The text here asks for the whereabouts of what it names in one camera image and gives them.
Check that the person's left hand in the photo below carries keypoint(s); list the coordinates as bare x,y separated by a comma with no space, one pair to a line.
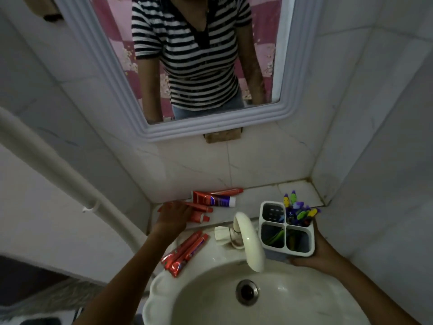
172,218

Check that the person's right hand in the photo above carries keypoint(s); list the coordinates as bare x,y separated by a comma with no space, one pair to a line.
319,258

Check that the person's right thumb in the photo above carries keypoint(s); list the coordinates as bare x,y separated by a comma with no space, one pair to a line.
319,235

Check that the person's left fingers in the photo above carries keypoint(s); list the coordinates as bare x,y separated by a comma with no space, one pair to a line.
187,208

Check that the white four-slot toothbrush holder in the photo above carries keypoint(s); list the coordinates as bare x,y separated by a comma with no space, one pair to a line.
270,213

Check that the person's right forearm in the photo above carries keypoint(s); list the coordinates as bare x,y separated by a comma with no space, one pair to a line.
372,294

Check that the person's left forearm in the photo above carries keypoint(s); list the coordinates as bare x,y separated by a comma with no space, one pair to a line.
125,280

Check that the short red toothpaste tube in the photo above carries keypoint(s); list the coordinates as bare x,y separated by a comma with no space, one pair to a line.
199,218

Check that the red toothpaste tube blue label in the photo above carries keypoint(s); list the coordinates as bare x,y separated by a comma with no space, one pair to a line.
213,199

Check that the bunch of colourful toothbrushes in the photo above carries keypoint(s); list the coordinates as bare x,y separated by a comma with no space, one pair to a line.
299,211

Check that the thin red toothpaste tube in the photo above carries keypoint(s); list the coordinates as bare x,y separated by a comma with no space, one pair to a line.
225,191

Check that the green toothbrush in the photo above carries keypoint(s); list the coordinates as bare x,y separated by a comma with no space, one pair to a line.
275,237

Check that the cream plastic faucet spout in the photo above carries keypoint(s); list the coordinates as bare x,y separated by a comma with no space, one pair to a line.
250,240

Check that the white ceramic sink basin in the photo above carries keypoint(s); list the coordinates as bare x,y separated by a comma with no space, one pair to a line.
297,301

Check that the brown wooden mirror block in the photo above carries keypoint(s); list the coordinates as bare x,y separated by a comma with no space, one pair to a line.
223,135

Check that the metal sink drain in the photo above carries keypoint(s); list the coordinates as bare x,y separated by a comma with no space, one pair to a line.
247,292

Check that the white wall pipe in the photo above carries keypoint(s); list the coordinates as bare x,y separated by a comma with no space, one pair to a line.
50,159

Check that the white framed wall mirror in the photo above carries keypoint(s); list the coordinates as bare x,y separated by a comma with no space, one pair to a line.
297,64

